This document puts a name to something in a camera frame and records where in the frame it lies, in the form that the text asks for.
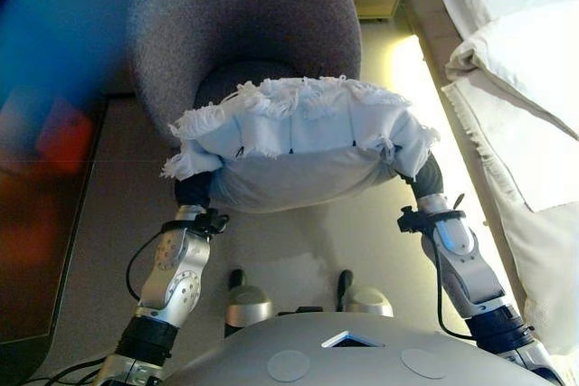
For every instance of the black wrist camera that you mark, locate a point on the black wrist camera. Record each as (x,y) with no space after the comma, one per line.
(212,219)
(408,219)

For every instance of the grey robot torso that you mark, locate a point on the grey robot torso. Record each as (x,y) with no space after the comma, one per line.
(353,354)

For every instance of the dark screen panel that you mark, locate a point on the dark screen panel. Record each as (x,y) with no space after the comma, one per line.
(40,223)

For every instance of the white duvet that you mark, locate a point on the white duvet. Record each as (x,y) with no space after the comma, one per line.
(534,74)

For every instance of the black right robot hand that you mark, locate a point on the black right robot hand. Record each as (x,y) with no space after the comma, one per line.
(429,180)

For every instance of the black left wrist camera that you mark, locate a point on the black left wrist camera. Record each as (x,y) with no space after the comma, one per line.
(212,219)

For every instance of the beige upholstered bed frame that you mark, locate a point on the beige upholstered bed frame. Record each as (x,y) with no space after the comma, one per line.
(423,2)

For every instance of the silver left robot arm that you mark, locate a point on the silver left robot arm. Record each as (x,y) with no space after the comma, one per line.
(174,277)

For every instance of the grey fabric armchair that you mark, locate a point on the grey fabric armchair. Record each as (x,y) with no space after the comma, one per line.
(235,20)

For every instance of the white fringed cushion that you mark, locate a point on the white fringed cushion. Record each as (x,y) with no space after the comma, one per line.
(298,133)

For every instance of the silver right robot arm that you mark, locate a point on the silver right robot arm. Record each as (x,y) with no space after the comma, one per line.
(461,268)

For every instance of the white fringed bedspread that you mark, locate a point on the white fringed bedspread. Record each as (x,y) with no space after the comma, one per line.
(547,246)

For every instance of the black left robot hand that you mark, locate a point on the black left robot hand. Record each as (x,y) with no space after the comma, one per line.
(192,191)

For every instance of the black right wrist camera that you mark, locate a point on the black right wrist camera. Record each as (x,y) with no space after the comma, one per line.
(408,219)

